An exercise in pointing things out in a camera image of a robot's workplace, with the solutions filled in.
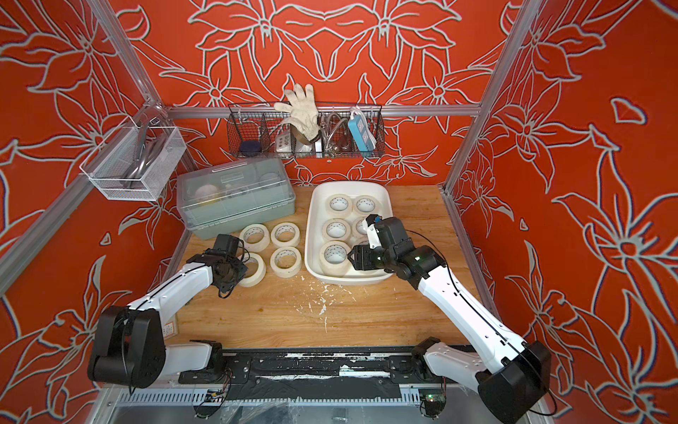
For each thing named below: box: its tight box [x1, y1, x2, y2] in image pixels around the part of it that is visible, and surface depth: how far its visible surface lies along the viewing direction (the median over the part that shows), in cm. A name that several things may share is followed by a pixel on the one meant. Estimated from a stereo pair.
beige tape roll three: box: [319, 240, 353, 277], surface depth 90 cm
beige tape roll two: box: [238, 251, 267, 288], surface depth 89 cm
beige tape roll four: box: [321, 218, 352, 242], surface depth 105 cm
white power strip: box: [275, 131, 292, 154], surface depth 96 cm
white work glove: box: [273, 83, 322, 144], surface depth 91 cm
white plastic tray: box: [304, 181, 394, 285], surface depth 106 cm
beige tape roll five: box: [324, 193, 354, 218], surface depth 112 cm
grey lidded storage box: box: [176, 157, 296, 241], surface depth 97 cm
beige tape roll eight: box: [269, 246, 302, 279], surface depth 96 cm
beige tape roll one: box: [270, 221, 301, 247], surface depth 103 cm
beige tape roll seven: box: [239, 223, 271, 253], surface depth 102 cm
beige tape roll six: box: [353, 195, 383, 216], surface depth 112 cm
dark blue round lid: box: [240, 140, 263, 153], surface depth 98 cm
